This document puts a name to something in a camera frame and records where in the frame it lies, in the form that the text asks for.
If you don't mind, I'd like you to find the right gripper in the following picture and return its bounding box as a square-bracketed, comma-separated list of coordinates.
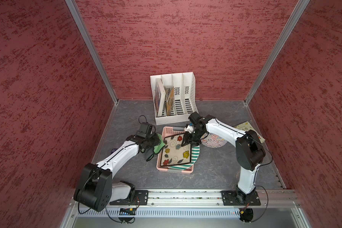
[180, 127, 206, 148]

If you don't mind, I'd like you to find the green microfibre cloth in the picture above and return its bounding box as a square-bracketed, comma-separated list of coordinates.
[144, 133, 165, 162]

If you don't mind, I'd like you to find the square floral plate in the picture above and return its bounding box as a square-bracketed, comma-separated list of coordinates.
[159, 133, 192, 168]

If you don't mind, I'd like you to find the colourful squiggle round plate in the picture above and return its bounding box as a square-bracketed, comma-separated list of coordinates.
[201, 133, 227, 148]

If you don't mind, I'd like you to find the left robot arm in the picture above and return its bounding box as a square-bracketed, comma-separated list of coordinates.
[73, 133, 163, 212]

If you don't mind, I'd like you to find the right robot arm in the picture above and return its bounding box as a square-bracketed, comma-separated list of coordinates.
[181, 112, 266, 205]

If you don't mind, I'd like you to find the green striped round plate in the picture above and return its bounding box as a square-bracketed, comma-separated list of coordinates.
[169, 146, 200, 171]

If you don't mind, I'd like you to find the pink plastic basket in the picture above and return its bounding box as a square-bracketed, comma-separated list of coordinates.
[156, 126, 194, 174]

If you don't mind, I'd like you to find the book in rack left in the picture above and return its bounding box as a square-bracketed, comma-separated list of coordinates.
[154, 78, 166, 117]

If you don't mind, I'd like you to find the yellow illustrated book in rack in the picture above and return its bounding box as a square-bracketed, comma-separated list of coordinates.
[165, 86, 175, 116]

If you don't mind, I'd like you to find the white file organiser rack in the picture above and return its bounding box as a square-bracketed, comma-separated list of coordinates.
[150, 72, 198, 125]

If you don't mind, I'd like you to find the illustrated children's book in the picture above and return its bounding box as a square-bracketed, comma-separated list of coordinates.
[234, 121, 265, 143]

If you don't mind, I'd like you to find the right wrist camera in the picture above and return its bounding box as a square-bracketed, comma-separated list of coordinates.
[184, 123, 195, 134]

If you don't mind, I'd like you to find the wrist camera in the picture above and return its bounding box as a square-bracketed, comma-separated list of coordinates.
[136, 122, 154, 139]
[184, 123, 195, 134]

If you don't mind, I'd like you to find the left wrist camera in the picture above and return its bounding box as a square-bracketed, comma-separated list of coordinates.
[136, 122, 154, 139]

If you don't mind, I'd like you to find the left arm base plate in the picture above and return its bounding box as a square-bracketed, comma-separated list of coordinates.
[109, 190, 149, 206]

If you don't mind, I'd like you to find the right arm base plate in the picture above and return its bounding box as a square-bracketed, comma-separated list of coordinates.
[220, 190, 261, 207]

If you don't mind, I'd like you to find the aluminium front rail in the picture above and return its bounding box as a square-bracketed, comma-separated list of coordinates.
[71, 188, 301, 208]

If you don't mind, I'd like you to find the left aluminium corner post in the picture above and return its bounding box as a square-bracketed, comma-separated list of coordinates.
[65, 0, 119, 105]

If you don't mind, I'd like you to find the aluminium corner post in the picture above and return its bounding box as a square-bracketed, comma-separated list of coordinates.
[65, 0, 119, 105]
[244, 0, 310, 106]

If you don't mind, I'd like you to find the right aluminium corner post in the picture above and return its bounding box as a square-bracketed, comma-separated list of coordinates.
[244, 0, 310, 106]

